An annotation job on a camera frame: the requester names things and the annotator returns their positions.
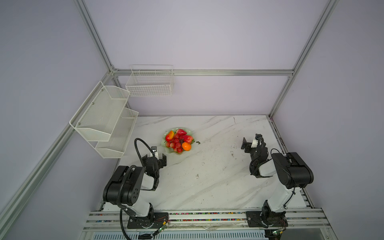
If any white wire basket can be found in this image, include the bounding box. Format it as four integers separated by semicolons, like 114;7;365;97
126;65;174;97

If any red lychee bunch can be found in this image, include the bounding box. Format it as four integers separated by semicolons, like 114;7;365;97
165;134;184;154

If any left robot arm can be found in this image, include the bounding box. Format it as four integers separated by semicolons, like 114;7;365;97
103;153;167;218

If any fake strawberry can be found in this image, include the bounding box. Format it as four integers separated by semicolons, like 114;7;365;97
183;135;194;144
176;129;188;136

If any aluminium frame rail front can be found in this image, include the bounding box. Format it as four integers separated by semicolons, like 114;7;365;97
83;208;331;232

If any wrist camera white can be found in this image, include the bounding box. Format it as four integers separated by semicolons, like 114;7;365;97
151;146;159;159
251;134;263;148

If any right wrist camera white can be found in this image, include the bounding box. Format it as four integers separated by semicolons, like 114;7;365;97
251;134;263;148

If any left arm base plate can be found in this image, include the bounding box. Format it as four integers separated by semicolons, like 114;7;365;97
127;213;169;229

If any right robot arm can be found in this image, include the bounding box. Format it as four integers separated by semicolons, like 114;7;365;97
241;134;314;228

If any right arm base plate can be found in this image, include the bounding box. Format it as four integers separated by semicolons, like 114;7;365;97
246;211;288;229

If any red yellow fake mango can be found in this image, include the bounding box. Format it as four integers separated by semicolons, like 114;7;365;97
165;131;175;143

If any fake orange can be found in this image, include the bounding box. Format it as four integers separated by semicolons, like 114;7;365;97
182;142;192;151

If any black corrugated cable left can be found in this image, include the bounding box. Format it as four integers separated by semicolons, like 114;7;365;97
133;137;154;167

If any white mesh two-tier shelf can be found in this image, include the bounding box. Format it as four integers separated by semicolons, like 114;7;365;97
69;82;139;159

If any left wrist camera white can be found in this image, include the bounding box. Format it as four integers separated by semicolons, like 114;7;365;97
151;146;159;159

